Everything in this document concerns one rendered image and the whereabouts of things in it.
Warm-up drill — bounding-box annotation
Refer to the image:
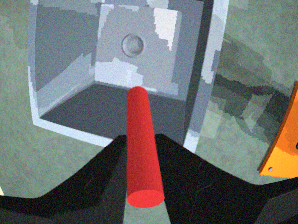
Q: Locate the red peg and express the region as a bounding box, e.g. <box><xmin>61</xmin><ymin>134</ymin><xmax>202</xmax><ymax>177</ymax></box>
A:
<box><xmin>126</xmin><ymin>87</ymin><xmax>165</xmax><ymax>208</ymax></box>

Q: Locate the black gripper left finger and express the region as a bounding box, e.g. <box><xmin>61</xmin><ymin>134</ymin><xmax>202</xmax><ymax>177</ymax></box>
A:
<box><xmin>0</xmin><ymin>135</ymin><xmax>128</xmax><ymax>224</ymax></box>

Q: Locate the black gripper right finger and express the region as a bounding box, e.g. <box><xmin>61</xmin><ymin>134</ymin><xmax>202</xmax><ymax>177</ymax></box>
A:
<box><xmin>154</xmin><ymin>133</ymin><xmax>298</xmax><ymax>224</ymax></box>

